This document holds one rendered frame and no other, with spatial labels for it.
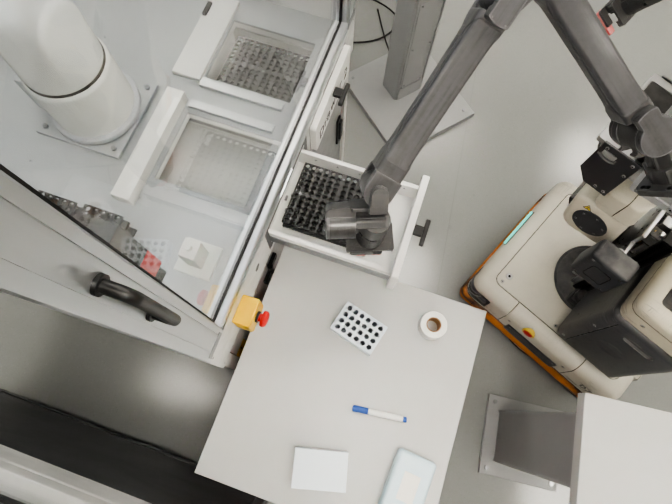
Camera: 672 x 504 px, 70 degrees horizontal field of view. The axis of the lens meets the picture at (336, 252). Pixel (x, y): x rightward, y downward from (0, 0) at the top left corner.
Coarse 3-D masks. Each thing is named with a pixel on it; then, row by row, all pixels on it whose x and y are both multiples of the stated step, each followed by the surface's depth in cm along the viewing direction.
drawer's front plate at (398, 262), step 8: (424, 176) 123; (424, 184) 123; (424, 192) 122; (416, 200) 121; (416, 208) 121; (416, 216) 120; (408, 224) 119; (408, 232) 119; (408, 240) 118; (400, 248) 117; (400, 256) 117; (400, 264) 116; (392, 272) 116; (392, 280) 117; (392, 288) 124
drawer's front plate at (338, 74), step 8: (344, 48) 135; (344, 56) 134; (336, 64) 133; (344, 64) 136; (336, 72) 132; (336, 80) 132; (344, 80) 143; (328, 88) 131; (328, 96) 130; (320, 104) 129; (328, 104) 132; (320, 112) 128; (328, 112) 136; (320, 120) 129; (328, 120) 139; (312, 128) 127; (320, 128) 132; (312, 136) 130; (312, 144) 134
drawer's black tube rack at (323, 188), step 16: (304, 176) 129; (320, 176) 126; (336, 176) 126; (304, 192) 128; (320, 192) 128; (336, 192) 125; (352, 192) 125; (288, 208) 123; (304, 208) 126; (320, 208) 127; (288, 224) 125; (304, 224) 122; (320, 224) 122; (336, 240) 124
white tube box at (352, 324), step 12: (348, 312) 126; (360, 312) 126; (336, 324) 125; (348, 324) 128; (360, 324) 125; (372, 324) 128; (348, 336) 127; (360, 336) 124; (372, 336) 124; (360, 348) 124; (372, 348) 123
